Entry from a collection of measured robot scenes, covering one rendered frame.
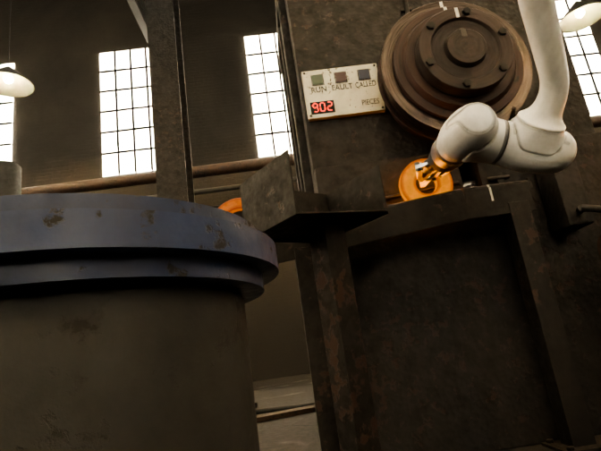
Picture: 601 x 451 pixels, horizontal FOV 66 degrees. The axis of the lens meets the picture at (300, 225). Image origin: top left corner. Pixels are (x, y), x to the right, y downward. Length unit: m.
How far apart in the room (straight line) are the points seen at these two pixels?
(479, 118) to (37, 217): 0.91
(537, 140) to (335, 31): 0.92
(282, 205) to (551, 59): 0.60
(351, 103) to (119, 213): 1.38
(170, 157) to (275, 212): 3.37
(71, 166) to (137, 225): 8.57
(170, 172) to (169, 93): 0.77
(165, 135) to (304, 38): 2.79
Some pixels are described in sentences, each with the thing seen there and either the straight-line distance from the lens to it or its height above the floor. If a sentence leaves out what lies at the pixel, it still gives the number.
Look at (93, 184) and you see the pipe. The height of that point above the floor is 3.17.
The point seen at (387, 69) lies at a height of 1.13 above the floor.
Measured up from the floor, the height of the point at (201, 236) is 0.40.
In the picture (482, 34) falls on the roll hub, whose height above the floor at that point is 1.16.
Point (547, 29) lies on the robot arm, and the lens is 1.07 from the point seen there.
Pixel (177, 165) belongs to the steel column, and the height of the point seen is 2.04.
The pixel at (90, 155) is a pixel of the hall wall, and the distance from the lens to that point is 8.79.
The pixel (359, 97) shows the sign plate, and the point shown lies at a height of 1.12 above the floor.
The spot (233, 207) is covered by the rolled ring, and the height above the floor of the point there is 0.75.
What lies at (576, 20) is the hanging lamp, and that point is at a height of 4.41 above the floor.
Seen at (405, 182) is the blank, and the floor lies 0.76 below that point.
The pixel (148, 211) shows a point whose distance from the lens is 0.28.
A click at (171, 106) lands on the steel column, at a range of 4.52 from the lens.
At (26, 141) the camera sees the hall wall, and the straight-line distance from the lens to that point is 9.39.
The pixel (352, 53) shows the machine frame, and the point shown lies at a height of 1.30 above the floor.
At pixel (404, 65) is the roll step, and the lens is 1.53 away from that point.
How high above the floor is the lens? 0.33
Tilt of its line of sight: 15 degrees up
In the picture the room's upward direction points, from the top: 8 degrees counter-clockwise
